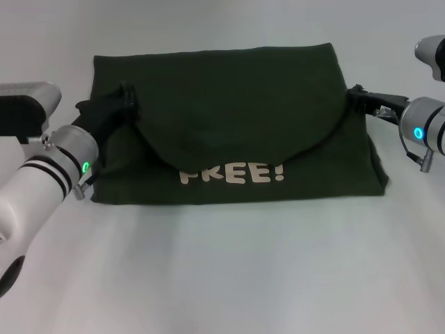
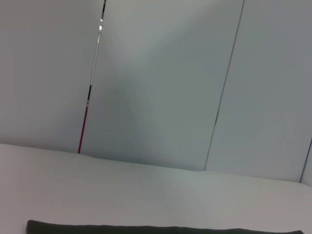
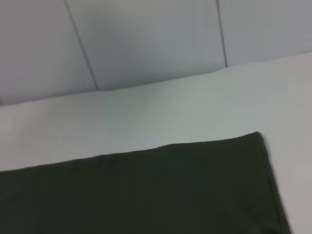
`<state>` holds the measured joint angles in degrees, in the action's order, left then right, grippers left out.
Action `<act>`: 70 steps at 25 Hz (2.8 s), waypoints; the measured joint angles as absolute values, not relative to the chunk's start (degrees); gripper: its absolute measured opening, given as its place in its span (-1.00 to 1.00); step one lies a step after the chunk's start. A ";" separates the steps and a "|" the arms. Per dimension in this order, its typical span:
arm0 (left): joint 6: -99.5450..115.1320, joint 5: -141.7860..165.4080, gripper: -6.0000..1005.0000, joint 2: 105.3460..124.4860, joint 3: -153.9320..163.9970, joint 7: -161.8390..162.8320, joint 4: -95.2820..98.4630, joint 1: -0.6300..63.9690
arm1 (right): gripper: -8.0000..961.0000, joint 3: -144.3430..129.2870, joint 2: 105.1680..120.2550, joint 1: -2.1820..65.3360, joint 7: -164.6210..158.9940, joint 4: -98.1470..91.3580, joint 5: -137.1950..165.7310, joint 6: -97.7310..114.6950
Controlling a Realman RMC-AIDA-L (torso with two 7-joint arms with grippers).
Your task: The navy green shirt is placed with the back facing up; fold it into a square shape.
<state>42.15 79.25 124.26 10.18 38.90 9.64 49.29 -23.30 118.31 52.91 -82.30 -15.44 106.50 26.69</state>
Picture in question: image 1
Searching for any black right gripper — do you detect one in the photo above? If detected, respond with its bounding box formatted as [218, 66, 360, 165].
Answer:
[348, 83, 410, 118]

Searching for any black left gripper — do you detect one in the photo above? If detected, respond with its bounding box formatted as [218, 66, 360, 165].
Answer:
[71, 81, 140, 149]

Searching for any dark green shirt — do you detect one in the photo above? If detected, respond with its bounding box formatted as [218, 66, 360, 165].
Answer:
[85, 42, 390, 205]

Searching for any dark right arm cable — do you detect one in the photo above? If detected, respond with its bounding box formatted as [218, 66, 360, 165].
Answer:
[398, 134, 423, 157]

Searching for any dark arm cable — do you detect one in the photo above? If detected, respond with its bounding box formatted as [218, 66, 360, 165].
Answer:
[83, 166, 102, 189]
[398, 134, 423, 157]

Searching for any dark left arm cable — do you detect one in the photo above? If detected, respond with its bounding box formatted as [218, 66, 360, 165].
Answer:
[83, 166, 102, 189]

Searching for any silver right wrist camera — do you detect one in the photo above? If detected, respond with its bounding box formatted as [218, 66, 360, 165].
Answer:
[414, 34, 445, 83]

